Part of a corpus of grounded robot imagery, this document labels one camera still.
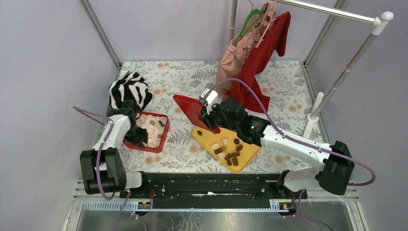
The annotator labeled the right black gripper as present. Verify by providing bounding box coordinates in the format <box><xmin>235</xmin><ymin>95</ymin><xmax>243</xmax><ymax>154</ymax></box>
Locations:
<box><xmin>198</xmin><ymin>100</ymin><xmax>239</xmax><ymax>132</ymax></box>

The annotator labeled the red box lid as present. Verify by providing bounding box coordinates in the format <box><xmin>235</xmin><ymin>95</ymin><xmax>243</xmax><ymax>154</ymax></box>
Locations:
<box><xmin>173</xmin><ymin>94</ymin><xmax>221</xmax><ymax>134</ymax></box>

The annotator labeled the red box with liner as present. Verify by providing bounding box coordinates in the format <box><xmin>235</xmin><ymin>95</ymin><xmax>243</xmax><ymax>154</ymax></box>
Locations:
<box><xmin>123</xmin><ymin>112</ymin><xmax>170</xmax><ymax>154</ymax></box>

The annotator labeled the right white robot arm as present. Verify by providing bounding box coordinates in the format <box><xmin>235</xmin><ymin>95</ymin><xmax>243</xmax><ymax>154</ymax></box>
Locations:
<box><xmin>197</xmin><ymin>99</ymin><xmax>355</xmax><ymax>198</ymax></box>

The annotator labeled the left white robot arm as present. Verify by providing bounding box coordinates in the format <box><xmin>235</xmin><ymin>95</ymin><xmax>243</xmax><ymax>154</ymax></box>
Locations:
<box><xmin>75</xmin><ymin>100</ymin><xmax>148</xmax><ymax>194</ymax></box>

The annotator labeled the yellow tray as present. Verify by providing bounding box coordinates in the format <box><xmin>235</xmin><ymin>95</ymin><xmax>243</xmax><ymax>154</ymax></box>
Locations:
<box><xmin>192</xmin><ymin>127</ymin><xmax>261</xmax><ymax>173</ymax></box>

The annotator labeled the zebra striped cloth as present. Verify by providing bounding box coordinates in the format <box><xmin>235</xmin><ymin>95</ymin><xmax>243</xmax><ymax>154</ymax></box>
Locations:
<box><xmin>108</xmin><ymin>71</ymin><xmax>153</xmax><ymax>111</ymax></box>

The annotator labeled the pink hanging garment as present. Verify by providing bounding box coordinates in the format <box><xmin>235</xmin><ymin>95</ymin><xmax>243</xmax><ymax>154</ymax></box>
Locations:
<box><xmin>216</xmin><ymin>1</ymin><xmax>277</xmax><ymax>84</ymax></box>

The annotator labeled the red hanging garment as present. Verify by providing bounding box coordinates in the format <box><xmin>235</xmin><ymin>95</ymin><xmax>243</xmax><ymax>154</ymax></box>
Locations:
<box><xmin>229</xmin><ymin>12</ymin><xmax>291</xmax><ymax>113</ymax></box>

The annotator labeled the green hanger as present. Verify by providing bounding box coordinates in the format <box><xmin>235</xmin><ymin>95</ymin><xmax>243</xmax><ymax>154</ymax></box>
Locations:
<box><xmin>232</xmin><ymin>3</ymin><xmax>269</xmax><ymax>46</ymax></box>

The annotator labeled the metal clothes rack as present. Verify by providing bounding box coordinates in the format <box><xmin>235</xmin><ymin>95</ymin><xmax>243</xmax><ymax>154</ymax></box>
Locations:
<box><xmin>228</xmin><ymin>0</ymin><xmax>395</xmax><ymax>140</ymax></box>

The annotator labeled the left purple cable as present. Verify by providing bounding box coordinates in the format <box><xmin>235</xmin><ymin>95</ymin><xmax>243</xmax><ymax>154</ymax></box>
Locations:
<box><xmin>73</xmin><ymin>106</ymin><xmax>147</xmax><ymax>231</ymax></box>

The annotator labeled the purple cable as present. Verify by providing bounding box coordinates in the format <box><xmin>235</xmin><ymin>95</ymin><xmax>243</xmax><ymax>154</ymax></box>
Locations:
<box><xmin>73</xmin><ymin>106</ymin><xmax>147</xmax><ymax>231</ymax></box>
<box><xmin>201</xmin><ymin>78</ymin><xmax>377</xmax><ymax>231</ymax></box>

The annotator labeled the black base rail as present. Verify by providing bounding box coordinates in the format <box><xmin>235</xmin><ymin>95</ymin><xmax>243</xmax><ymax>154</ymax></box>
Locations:
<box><xmin>130</xmin><ymin>172</ymin><xmax>294</xmax><ymax>209</ymax></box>

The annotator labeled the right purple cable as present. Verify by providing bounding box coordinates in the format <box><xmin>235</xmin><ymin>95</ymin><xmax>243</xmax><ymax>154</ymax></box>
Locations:
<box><xmin>201</xmin><ymin>78</ymin><xmax>377</xmax><ymax>231</ymax></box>

